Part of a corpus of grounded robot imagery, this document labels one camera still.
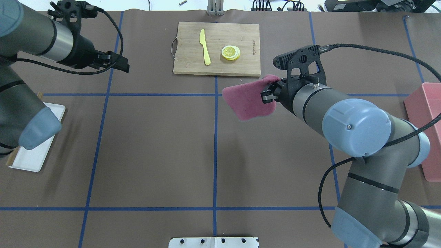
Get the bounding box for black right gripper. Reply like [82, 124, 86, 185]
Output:
[260, 79, 304, 111]

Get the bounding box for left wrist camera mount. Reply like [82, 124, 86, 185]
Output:
[47, 0, 98, 34]

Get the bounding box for yellow plastic knife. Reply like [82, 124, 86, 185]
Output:
[199, 28, 211, 66]

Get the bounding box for pink plastic bin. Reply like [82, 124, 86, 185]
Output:
[404, 83, 441, 182]

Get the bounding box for yellow lemon slice toy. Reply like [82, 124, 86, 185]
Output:
[221, 45, 241, 61]

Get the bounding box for pink fleece cloth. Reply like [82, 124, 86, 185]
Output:
[222, 75, 280, 122]

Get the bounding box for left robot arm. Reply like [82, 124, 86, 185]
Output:
[0, 0, 130, 157]

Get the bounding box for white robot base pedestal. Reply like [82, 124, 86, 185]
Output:
[168, 237, 260, 248]

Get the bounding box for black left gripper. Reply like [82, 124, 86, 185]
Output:
[64, 33, 130, 73]

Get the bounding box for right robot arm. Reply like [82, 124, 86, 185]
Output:
[260, 81, 440, 248]

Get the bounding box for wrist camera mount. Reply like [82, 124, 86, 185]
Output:
[273, 44, 327, 86]
[47, 0, 98, 34]

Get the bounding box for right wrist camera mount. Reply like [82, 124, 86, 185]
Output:
[273, 44, 327, 86]

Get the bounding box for black monitor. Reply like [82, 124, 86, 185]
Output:
[324, 0, 435, 13]

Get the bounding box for aluminium frame post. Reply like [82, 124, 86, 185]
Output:
[207, 0, 225, 16]

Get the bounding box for white rectangular tray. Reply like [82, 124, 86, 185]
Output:
[9, 103, 66, 172]

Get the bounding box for bamboo cutting board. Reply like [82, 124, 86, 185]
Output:
[173, 21, 260, 77]

